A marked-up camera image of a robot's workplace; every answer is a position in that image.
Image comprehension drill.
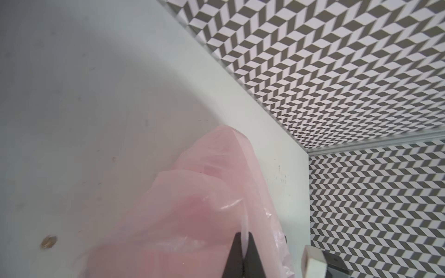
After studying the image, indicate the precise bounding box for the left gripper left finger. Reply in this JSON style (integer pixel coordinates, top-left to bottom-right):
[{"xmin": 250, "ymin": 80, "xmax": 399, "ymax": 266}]
[{"xmin": 222, "ymin": 232, "xmax": 243, "ymax": 278}]

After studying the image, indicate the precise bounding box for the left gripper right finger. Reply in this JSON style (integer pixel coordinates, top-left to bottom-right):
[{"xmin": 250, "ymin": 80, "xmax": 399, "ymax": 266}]
[{"xmin": 244, "ymin": 241, "xmax": 266, "ymax": 278}]

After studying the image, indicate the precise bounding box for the pink plastic bag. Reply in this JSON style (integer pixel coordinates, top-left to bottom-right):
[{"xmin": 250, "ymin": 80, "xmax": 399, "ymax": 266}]
[{"xmin": 82, "ymin": 126, "xmax": 295, "ymax": 278}]

